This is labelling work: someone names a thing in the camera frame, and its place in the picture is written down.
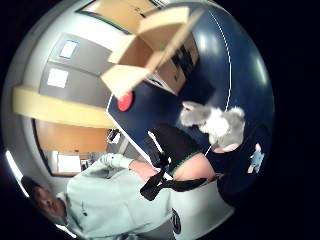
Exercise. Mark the small blue plush toy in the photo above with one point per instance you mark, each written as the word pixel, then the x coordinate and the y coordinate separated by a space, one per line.
pixel 256 161

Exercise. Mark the grey and white plush toy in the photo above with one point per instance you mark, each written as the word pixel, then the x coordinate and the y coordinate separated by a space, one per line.
pixel 215 123

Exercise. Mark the red table tennis paddle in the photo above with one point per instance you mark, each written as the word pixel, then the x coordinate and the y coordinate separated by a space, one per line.
pixel 125 101

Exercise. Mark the the person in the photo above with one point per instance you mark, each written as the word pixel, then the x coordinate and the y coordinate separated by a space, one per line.
pixel 113 200

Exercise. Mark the open cardboard box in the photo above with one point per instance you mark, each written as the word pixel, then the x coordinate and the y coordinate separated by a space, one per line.
pixel 151 56

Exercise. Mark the white board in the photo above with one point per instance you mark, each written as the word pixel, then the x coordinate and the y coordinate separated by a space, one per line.
pixel 68 163

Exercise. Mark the grey cabinet door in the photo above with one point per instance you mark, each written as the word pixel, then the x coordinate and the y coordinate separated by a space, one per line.
pixel 80 86
pixel 85 53

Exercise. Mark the yellow beam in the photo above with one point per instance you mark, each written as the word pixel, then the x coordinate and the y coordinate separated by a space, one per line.
pixel 56 107

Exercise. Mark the plain white paper sheet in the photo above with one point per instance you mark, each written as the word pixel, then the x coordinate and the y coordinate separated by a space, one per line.
pixel 57 78

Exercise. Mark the white paper with blue edge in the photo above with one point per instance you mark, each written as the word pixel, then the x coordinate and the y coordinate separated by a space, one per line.
pixel 68 49

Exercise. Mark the wooden door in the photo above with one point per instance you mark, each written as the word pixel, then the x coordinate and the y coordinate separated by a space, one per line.
pixel 116 13

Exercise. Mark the white strip light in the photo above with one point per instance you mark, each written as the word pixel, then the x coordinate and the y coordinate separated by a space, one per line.
pixel 15 171

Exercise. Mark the wooden wall panel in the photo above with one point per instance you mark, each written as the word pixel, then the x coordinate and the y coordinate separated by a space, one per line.
pixel 70 136

